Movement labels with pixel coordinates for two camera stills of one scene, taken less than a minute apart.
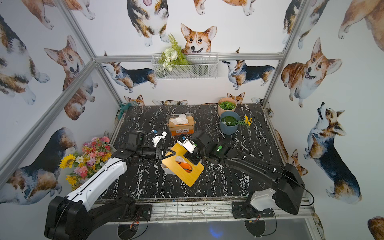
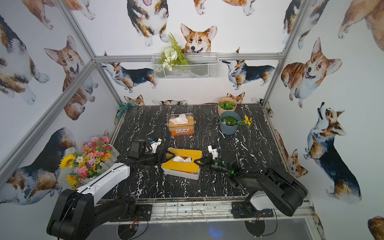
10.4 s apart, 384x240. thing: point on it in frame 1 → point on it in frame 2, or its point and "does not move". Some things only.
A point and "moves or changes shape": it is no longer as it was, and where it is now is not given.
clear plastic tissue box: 181,124 does not move
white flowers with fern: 172,55 does not move
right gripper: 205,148 → 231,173
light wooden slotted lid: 189,126 does not move
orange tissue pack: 180,120 does not move
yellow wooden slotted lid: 189,178 moves or changes shape
